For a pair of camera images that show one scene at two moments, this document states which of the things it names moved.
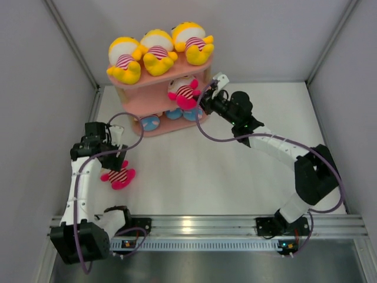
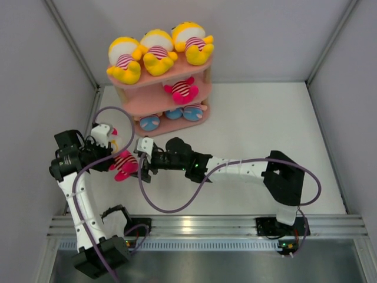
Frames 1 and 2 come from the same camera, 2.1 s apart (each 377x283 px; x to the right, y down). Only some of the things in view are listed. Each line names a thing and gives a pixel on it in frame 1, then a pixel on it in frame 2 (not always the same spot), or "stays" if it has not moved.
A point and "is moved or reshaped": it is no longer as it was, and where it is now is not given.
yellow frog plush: x=156 y=46 stays
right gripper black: x=206 y=102 → x=148 y=167
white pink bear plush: x=118 y=180 is moved or reshaped
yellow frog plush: x=124 y=56 stays
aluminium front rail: x=202 y=226 stays
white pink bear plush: x=183 y=89 is moved or reshaped
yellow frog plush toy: x=190 y=38 stays
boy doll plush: x=175 y=114 stays
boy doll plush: x=190 y=114 stays
